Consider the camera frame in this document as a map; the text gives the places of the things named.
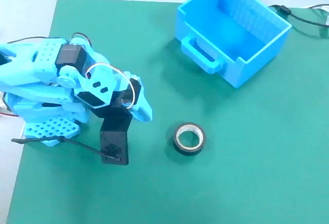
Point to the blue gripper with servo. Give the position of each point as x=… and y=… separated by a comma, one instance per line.
x=144, y=110

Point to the black electrical tape roll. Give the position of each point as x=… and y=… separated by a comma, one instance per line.
x=189, y=152

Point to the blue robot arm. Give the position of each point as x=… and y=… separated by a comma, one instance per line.
x=30, y=88

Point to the green mat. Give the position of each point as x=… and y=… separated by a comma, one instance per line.
x=205, y=183

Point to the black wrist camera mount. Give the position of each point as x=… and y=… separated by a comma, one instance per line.
x=114, y=136

